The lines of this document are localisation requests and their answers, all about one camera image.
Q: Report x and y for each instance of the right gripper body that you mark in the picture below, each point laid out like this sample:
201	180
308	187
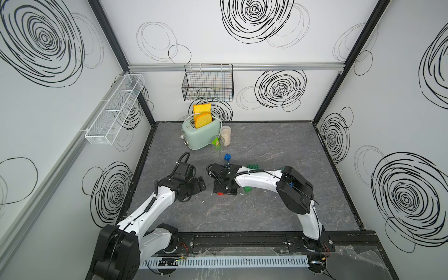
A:
219	187

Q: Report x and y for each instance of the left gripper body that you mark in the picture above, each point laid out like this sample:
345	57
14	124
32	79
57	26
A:
192	187

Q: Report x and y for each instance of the small green lego brick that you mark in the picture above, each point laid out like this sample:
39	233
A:
247	189

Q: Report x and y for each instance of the green long lego brick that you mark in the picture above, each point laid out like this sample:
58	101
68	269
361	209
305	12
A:
253	166

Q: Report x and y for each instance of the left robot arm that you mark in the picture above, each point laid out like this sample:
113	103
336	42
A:
121	248

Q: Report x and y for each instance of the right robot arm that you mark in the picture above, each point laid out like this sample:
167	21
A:
295	191

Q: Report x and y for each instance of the clear glass with green packets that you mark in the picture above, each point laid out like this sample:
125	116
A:
217	144

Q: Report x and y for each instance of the mint green toaster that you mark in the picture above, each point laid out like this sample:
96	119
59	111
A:
198	138

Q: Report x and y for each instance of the beige speckled cup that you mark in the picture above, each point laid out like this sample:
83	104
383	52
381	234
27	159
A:
225	133

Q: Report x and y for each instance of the front orange toast slice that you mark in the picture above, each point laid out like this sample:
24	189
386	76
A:
202	119

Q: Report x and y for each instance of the rear yellow toast slice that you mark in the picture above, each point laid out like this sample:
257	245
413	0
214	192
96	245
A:
202	108

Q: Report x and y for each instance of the white mesh wall shelf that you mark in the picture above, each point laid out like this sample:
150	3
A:
120	112

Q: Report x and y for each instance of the white slotted cable duct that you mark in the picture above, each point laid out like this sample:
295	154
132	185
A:
270	261

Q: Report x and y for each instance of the black wire basket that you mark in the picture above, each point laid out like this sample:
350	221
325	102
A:
208	81

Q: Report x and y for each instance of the black front rail frame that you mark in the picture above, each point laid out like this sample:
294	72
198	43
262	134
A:
290	241

